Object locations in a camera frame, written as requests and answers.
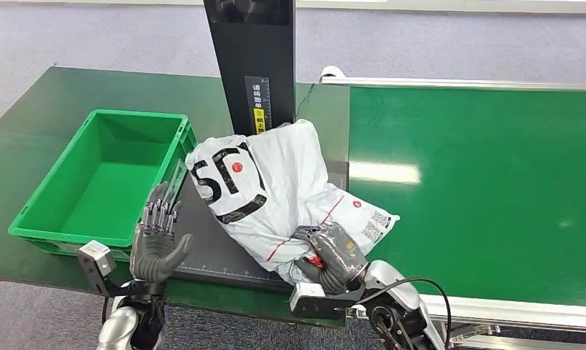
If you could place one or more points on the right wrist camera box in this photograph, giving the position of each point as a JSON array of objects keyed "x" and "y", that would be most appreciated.
[{"x": 317, "y": 299}]

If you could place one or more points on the black weighing scale with column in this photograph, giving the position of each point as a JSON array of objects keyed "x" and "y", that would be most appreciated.
[{"x": 254, "y": 63}]

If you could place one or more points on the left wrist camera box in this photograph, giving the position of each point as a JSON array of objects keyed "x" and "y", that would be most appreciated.
[{"x": 95, "y": 261}]

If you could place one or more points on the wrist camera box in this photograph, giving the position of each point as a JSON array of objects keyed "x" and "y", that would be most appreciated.
[
  {"x": 95, "y": 261},
  {"x": 317, "y": 299}
]

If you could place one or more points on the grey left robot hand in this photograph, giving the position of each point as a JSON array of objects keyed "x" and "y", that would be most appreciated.
[{"x": 155, "y": 251}]

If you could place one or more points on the green conveyor belt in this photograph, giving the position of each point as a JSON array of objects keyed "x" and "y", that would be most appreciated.
[{"x": 491, "y": 193}]

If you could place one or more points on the white plastic courier package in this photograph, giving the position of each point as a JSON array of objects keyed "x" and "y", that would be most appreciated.
[{"x": 283, "y": 193}]

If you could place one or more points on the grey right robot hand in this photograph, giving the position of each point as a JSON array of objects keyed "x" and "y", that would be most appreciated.
[{"x": 336, "y": 256}]

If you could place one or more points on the green plastic basket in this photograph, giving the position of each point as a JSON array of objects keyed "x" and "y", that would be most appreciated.
[{"x": 104, "y": 188}]

